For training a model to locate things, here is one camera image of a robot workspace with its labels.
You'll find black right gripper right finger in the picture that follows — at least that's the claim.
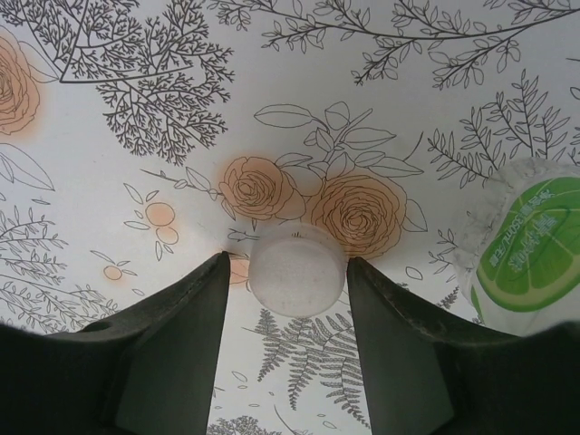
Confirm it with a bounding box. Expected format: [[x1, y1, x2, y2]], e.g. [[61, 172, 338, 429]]
[[347, 255, 580, 435]]

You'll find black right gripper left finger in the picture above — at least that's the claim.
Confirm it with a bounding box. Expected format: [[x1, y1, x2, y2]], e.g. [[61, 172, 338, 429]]
[[0, 249, 231, 435]]

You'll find frosted bottle with lime label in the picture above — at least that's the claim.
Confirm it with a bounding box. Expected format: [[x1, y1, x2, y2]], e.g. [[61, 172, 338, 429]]
[[450, 156, 580, 339]]

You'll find frosted white bottle cap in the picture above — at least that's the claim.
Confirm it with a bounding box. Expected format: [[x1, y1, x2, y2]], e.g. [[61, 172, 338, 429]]
[[247, 221, 344, 318]]

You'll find floral patterned table cover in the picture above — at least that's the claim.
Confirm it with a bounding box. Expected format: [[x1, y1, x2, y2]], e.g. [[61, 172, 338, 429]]
[[0, 0, 580, 435]]

